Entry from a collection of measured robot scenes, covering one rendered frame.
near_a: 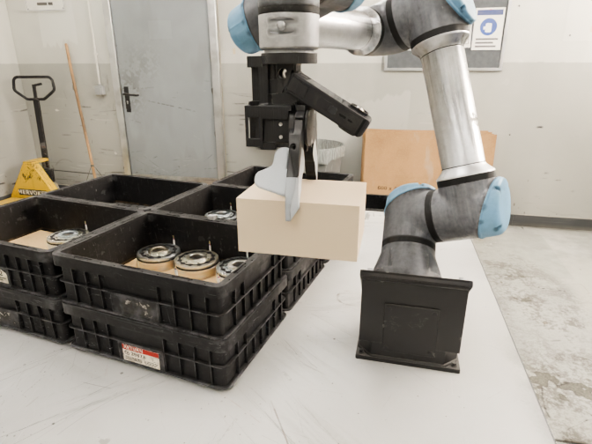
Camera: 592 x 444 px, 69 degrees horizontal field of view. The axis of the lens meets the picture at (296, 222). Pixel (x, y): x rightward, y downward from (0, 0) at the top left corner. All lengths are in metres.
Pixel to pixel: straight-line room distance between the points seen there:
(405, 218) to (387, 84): 2.95
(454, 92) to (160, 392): 0.81
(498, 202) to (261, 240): 0.50
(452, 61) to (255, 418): 0.77
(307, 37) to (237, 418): 0.63
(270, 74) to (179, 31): 3.73
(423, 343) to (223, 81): 3.51
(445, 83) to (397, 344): 0.53
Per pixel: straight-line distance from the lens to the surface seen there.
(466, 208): 0.91
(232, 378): 0.89
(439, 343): 0.94
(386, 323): 0.92
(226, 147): 4.21
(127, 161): 4.69
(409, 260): 0.91
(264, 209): 0.56
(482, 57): 3.89
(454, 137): 0.93
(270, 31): 0.56
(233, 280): 0.78
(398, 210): 0.97
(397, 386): 0.92
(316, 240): 0.56
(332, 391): 0.89
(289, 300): 1.10
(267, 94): 0.58
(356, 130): 0.55
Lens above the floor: 1.28
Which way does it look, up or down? 20 degrees down
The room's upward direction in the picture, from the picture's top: straight up
